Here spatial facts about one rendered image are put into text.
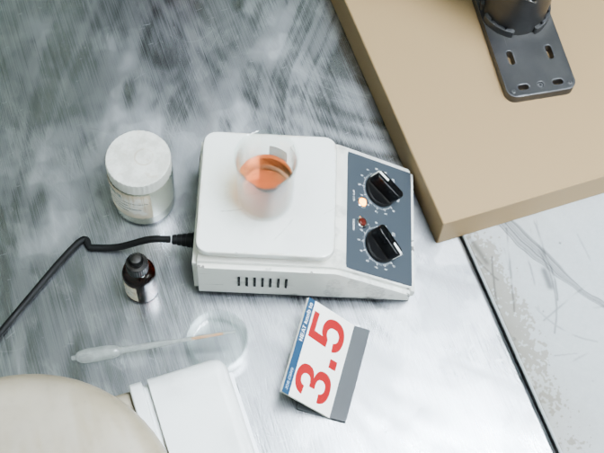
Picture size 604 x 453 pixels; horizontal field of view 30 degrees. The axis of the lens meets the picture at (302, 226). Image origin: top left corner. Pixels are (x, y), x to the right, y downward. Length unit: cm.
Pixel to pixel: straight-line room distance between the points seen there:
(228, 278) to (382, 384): 17
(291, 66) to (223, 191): 22
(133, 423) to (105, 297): 69
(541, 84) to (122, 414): 81
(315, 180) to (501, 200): 18
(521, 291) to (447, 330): 8
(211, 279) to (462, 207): 24
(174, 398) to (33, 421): 5
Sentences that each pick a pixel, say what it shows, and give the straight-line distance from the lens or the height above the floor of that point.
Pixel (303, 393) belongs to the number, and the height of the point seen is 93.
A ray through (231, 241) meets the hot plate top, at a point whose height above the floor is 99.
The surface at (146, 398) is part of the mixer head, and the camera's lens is 38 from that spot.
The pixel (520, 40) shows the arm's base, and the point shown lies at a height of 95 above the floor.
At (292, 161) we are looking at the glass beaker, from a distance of 95.
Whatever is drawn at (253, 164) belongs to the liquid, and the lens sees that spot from 96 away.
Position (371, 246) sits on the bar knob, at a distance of 101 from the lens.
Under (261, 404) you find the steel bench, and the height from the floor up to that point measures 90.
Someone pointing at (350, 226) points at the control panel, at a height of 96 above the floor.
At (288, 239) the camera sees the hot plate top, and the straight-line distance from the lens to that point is 97.
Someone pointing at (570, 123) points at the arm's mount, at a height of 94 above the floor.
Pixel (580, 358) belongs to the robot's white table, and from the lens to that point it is 106.
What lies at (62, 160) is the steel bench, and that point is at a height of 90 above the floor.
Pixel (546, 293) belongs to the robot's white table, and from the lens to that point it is 108.
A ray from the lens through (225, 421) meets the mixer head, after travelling 38.
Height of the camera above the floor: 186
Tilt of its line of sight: 64 degrees down
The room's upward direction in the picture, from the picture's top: 6 degrees clockwise
